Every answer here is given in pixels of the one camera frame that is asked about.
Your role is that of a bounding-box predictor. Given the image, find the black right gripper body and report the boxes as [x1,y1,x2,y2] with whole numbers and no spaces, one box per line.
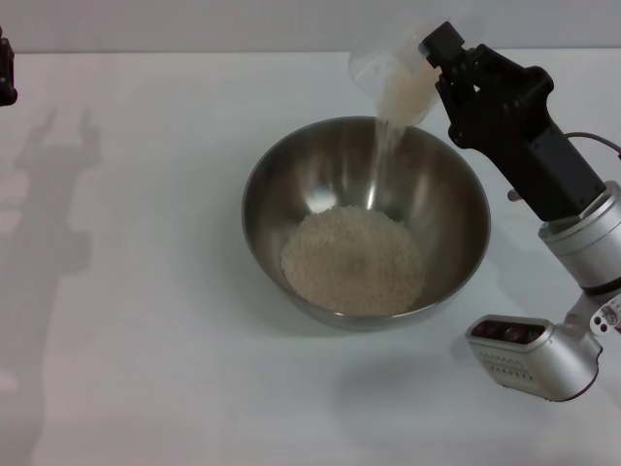
[448,44,607,222]

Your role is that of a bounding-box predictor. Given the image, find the clear plastic measuring cup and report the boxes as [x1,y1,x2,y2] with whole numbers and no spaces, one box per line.
[347,21,441,130]

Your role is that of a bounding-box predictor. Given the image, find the stainless steel mixing bowl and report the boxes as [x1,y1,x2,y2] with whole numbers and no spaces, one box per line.
[241,115,492,332]

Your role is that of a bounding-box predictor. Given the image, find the white uncooked rice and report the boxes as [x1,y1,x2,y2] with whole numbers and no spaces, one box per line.
[279,65,438,316]

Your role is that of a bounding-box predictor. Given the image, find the thin dark camera cable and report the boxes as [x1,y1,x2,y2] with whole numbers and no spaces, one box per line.
[565,131,621,159]

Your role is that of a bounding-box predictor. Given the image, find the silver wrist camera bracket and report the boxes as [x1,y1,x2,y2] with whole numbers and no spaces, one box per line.
[562,290,621,339]

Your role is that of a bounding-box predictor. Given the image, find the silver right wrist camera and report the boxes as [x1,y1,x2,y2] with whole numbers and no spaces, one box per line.
[465,314,603,403]

